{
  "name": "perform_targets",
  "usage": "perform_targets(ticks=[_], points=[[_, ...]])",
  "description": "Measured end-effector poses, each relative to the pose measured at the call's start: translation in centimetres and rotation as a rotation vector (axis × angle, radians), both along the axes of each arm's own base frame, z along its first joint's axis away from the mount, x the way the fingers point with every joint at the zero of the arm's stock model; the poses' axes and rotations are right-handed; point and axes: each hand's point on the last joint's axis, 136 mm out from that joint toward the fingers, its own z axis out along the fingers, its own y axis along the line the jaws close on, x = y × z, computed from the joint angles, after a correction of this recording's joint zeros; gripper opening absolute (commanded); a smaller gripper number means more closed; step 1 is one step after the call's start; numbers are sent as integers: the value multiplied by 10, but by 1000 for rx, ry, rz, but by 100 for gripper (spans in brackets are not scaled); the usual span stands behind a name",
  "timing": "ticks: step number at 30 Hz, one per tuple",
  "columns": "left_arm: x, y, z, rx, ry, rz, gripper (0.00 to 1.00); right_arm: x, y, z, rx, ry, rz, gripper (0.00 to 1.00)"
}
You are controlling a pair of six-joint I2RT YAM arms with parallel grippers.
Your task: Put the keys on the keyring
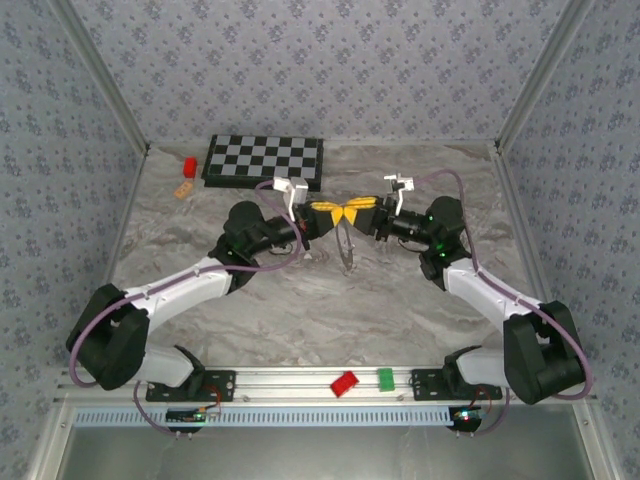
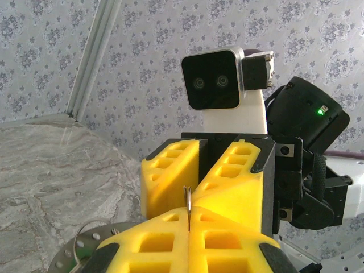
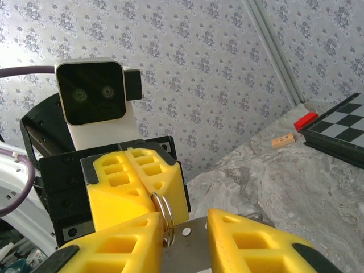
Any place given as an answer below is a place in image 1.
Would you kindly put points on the aluminium table edge rail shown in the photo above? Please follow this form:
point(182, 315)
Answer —
point(527, 250)
point(117, 250)

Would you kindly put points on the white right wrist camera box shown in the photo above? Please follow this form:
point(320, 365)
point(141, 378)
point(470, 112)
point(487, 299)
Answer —
point(402, 185)

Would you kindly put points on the red toy brick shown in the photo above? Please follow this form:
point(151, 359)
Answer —
point(345, 384)

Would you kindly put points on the left small circuit board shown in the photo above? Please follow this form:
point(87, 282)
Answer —
point(187, 415)

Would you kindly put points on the small circuit board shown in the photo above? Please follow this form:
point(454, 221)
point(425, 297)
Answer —
point(465, 415)
point(187, 415)

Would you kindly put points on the black grey chessboard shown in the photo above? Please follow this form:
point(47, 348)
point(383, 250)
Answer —
point(262, 162)

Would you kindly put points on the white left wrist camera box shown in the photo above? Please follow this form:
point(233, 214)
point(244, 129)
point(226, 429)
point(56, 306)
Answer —
point(295, 190)

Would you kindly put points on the green toy brick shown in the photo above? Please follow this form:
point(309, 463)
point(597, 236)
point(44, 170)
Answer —
point(386, 379)

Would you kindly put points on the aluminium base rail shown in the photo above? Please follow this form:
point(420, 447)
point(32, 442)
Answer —
point(290, 382)

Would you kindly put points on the tiger print wooden block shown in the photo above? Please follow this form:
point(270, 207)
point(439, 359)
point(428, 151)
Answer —
point(184, 190)

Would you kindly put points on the red wooden block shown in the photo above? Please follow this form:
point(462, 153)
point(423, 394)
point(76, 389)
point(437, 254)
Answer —
point(190, 167)

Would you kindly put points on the large perforated metal keyring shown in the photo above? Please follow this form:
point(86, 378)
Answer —
point(348, 260)

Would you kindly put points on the aluminium frame post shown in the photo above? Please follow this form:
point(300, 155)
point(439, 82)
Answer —
point(545, 75)
point(100, 75)

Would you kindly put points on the right small circuit board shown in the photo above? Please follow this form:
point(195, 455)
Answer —
point(465, 415)

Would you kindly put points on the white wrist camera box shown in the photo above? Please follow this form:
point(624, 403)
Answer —
point(295, 190)
point(402, 185)

